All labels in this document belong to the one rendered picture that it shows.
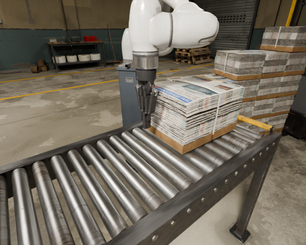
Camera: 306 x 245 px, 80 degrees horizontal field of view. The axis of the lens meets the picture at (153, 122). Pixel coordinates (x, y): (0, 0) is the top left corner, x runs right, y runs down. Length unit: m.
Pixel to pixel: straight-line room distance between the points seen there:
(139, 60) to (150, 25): 0.11
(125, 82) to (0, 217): 1.14
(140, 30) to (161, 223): 0.55
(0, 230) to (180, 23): 0.75
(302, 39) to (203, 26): 1.82
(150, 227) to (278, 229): 1.30
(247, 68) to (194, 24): 1.37
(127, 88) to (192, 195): 1.09
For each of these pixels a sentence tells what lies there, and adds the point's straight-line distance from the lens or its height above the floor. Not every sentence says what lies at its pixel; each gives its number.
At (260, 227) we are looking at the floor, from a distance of 1.68.
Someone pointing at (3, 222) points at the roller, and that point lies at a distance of 0.69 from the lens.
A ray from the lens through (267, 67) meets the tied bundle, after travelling 2.12.
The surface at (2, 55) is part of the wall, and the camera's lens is 7.60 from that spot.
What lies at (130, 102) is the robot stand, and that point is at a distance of 1.55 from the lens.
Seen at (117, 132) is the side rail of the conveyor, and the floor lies 0.80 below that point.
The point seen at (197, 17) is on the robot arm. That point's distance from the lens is 0.65.
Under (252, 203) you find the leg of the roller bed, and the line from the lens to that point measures 1.33.
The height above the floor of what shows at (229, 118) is 0.88.
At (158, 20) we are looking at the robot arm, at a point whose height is 1.28.
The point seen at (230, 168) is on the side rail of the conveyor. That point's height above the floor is 0.80.
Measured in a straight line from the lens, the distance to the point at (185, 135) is 0.72.
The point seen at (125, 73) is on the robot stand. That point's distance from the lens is 1.49.
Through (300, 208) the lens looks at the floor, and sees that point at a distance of 1.98.
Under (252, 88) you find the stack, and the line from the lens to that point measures 2.09.
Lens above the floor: 1.26
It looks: 27 degrees down
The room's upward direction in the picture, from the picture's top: straight up
